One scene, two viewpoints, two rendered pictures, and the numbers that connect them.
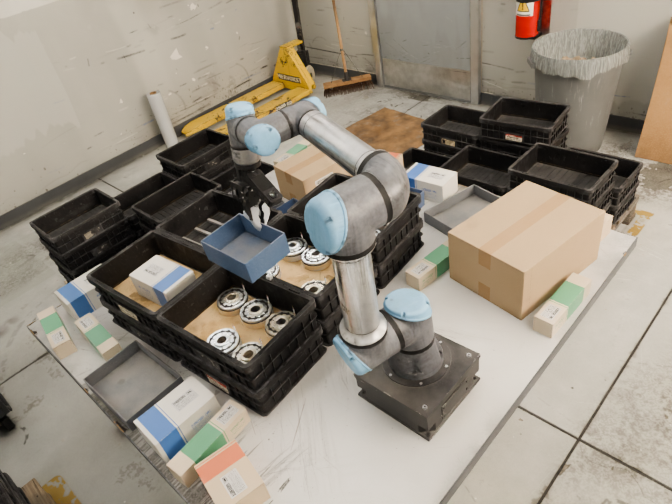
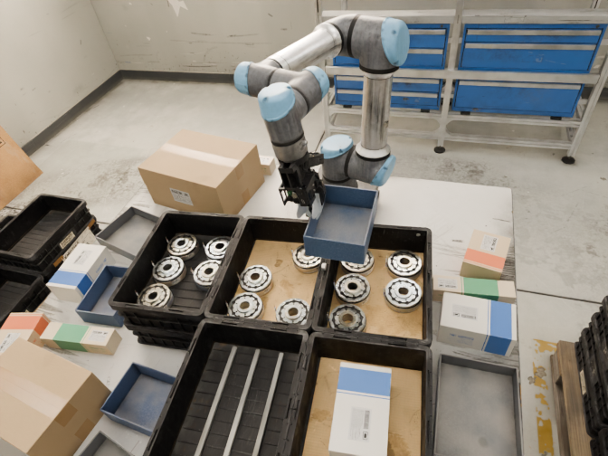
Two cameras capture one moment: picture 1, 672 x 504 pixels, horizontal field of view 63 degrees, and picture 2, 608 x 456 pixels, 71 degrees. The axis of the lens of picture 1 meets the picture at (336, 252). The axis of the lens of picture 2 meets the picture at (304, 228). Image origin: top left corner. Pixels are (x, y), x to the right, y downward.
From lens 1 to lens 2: 1.92 m
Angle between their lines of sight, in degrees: 80
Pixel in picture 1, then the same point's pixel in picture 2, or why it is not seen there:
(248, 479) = (479, 236)
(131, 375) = (469, 436)
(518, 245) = (227, 152)
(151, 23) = not seen: outside the picture
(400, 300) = (338, 143)
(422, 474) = (401, 187)
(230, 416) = (447, 280)
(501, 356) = not seen: hidden behind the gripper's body
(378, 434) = (390, 213)
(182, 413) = (477, 304)
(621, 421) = not seen: hidden behind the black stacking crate
